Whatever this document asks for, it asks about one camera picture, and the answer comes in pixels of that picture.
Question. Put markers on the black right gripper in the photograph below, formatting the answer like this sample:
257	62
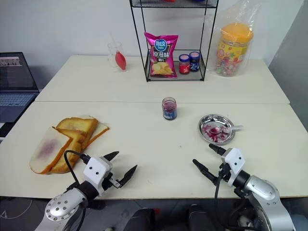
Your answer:
224	172

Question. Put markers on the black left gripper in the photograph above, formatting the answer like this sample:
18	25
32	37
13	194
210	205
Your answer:
111	179

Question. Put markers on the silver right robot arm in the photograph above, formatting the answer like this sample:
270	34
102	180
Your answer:
264	192

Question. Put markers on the white bread slice orange crust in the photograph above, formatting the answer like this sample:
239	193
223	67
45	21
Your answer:
100	130

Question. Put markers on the toasted brown bread slice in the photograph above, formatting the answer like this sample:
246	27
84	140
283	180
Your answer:
68	162
77	125
75	142

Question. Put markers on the open glass jam jar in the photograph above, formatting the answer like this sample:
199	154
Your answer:
169	109

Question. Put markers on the toast bread slices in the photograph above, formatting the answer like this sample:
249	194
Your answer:
48	148

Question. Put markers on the round metal plate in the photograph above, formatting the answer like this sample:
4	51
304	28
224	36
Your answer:
211	138

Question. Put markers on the clear plastic spoon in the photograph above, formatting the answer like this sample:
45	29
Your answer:
232	128

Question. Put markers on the dark rounded shape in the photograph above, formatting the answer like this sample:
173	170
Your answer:
199	217
144	220

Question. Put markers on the red label jar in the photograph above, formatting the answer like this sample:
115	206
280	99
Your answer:
184	65

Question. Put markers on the blue label jar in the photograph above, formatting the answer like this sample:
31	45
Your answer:
194	62

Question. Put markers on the red rubber bulb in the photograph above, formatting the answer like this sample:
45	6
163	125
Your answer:
120	60

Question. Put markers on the clear glass cup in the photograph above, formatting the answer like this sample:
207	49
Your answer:
111	56

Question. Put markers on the candy jar orange lid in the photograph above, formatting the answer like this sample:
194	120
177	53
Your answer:
232	50

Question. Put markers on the pink potato chips bag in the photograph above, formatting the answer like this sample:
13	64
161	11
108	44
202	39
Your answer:
161	56

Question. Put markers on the thin white straw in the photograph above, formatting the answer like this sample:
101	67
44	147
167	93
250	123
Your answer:
113	39

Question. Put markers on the open laptop computer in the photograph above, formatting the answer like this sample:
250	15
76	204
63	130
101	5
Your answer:
16	72

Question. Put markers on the candy jar in plastic bag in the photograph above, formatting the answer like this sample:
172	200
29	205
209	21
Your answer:
240	13

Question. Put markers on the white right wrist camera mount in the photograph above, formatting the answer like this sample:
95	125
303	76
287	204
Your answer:
234	161

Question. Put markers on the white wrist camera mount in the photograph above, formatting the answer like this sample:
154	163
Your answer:
96	168
234	161

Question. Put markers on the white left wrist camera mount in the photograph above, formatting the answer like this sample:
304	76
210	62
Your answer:
96	168

